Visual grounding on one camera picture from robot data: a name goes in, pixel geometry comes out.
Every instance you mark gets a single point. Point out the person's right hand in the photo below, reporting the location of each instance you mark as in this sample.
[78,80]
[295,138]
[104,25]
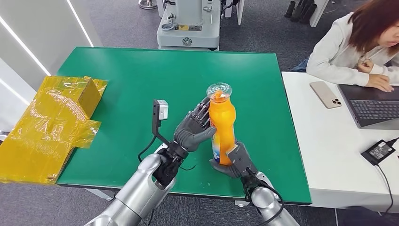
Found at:
[379,82]

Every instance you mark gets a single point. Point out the grey robot base machine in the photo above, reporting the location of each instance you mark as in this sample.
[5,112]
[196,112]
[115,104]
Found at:
[189,31]

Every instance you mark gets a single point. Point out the beige smartphone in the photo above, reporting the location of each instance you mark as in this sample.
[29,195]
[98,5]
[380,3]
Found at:
[325,94]

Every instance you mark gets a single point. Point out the dark grey laptop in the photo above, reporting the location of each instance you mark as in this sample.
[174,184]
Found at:
[371,107]

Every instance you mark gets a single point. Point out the white table leg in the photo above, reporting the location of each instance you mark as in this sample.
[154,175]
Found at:
[99,194]

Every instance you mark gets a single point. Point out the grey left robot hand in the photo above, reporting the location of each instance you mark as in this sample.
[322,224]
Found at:
[191,132]

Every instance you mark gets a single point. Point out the person's left hand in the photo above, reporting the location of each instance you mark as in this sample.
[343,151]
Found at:
[365,66]

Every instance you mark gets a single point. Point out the metal table foot plate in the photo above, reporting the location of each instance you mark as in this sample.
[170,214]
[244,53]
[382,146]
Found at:
[241,203]

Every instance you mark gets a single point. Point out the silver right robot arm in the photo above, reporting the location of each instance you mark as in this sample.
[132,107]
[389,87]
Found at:
[269,202]

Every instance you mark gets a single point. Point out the person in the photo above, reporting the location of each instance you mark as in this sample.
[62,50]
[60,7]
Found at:
[333,50]

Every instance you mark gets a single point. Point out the yellow taped cardboard box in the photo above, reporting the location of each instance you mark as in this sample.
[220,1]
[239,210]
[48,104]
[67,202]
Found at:
[43,134]

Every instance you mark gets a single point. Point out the orange plastic bottle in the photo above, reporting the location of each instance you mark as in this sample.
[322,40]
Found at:
[222,124]

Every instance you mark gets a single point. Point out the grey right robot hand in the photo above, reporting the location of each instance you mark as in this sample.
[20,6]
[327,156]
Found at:
[240,162]

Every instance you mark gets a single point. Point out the white desk legs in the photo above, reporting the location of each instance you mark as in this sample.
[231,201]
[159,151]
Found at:
[239,11]

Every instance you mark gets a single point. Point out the white desk side panel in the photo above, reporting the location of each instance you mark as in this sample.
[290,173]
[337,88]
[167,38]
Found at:
[318,12]

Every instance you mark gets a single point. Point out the black cylindrical legs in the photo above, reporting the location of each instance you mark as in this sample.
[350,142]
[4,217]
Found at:
[299,11]

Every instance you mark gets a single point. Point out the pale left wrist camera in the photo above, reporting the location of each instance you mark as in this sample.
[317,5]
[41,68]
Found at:
[162,109]

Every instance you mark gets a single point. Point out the chrome stand base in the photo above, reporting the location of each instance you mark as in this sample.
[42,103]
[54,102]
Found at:
[147,3]

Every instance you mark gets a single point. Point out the black power adapter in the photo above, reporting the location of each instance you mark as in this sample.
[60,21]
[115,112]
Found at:
[378,152]

